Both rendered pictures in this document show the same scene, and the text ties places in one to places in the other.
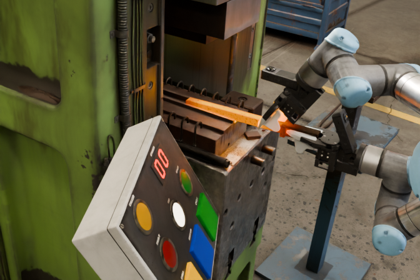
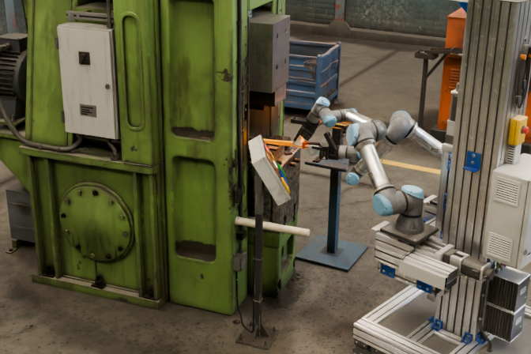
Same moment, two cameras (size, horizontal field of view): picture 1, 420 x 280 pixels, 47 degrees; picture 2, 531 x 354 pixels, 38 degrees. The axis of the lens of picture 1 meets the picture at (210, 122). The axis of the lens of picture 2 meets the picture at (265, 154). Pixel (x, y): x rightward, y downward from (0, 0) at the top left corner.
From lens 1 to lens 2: 3.27 m
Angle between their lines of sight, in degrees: 11
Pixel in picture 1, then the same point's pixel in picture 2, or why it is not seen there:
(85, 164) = (225, 163)
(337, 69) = (322, 113)
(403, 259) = not seen: hidden behind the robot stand
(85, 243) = (256, 163)
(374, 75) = (337, 114)
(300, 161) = (314, 200)
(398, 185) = (355, 159)
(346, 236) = (352, 235)
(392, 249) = (354, 181)
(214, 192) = not seen: hidden behind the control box
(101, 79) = (233, 126)
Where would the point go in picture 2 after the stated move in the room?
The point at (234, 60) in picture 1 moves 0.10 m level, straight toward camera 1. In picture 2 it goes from (272, 118) to (273, 124)
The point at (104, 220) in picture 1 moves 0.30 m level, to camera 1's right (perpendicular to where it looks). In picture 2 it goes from (260, 157) to (317, 155)
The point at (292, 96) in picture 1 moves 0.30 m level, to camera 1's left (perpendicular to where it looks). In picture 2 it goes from (305, 128) to (255, 130)
